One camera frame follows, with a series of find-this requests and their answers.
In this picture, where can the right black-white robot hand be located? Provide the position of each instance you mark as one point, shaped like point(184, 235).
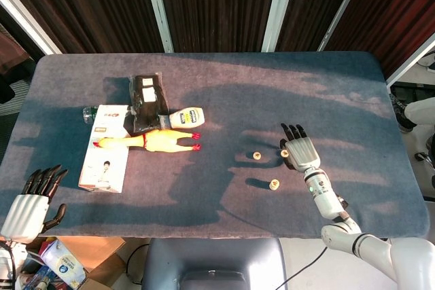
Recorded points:
point(302, 154)

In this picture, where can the left black-white robot hand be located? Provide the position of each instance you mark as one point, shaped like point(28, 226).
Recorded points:
point(25, 217)

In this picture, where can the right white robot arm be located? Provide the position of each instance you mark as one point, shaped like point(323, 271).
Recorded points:
point(323, 195)

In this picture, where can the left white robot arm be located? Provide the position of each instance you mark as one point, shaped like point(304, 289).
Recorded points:
point(7, 263)

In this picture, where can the white-blue pouch bag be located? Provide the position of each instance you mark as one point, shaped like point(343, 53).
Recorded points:
point(63, 263)

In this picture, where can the blue snack packet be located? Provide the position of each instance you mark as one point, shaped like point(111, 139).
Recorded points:
point(40, 278)

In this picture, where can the blue-grey table cloth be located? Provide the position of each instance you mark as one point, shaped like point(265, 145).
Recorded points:
point(340, 100)

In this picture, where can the brown cardboard box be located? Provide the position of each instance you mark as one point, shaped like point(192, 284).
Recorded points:
point(98, 252)

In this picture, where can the white booklet with photo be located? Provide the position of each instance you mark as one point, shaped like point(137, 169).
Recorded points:
point(102, 174)

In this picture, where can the grey sneaker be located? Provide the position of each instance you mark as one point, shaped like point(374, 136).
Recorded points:
point(401, 117)

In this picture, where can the black chair caster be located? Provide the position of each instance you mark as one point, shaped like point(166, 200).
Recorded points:
point(423, 157)

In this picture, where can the clear green-label water bottle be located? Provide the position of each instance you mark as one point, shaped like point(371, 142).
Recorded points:
point(89, 114)

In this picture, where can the white mayonnaise squeeze bottle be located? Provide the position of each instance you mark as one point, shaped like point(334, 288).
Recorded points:
point(187, 117)

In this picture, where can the white trouser leg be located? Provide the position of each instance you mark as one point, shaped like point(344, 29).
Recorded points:
point(421, 110)

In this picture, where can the yellow rubber chicken toy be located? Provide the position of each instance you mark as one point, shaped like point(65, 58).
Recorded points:
point(159, 140)

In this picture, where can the black plastic packet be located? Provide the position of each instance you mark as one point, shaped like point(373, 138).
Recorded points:
point(146, 113)

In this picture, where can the white aluminium partition post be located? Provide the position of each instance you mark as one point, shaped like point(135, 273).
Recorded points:
point(341, 9)
point(408, 64)
point(279, 8)
point(27, 24)
point(157, 8)

